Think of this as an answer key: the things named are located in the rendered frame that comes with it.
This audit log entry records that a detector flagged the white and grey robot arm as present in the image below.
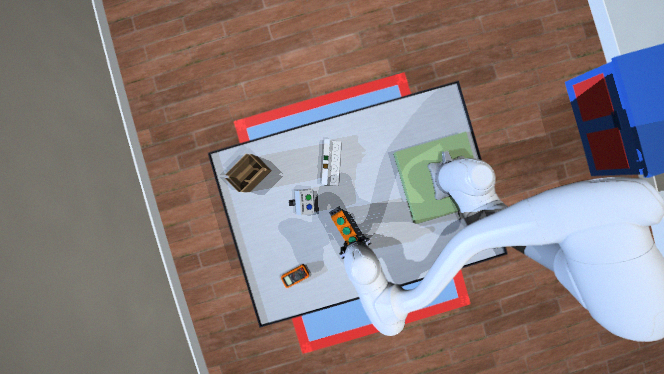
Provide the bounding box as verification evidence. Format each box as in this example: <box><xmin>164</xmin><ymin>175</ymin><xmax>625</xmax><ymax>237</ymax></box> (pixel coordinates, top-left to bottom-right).
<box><xmin>344</xmin><ymin>151</ymin><xmax>664</xmax><ymax>342</ymax></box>

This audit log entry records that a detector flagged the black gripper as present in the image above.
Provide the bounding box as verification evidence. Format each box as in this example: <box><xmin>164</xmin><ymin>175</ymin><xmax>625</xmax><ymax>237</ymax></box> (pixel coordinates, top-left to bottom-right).
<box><xmin>339</xmin><ymin>235</ymin><xmax>372</xmax><ymax>259</ymax></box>

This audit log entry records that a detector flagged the orange multimeter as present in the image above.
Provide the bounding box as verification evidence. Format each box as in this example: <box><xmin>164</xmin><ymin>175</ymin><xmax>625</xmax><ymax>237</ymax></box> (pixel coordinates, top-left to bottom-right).
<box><xmin>281</xmin><ymin>264</ymin><xmax>309</xmax><ymax>288</ymax></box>

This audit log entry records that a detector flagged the brown cardboard box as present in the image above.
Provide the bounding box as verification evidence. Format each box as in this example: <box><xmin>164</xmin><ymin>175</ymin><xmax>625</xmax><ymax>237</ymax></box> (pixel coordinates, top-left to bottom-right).
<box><xmin>225</xmin><ymin>154</ymin><xmax>271</xmax><ymax>193</ymax></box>

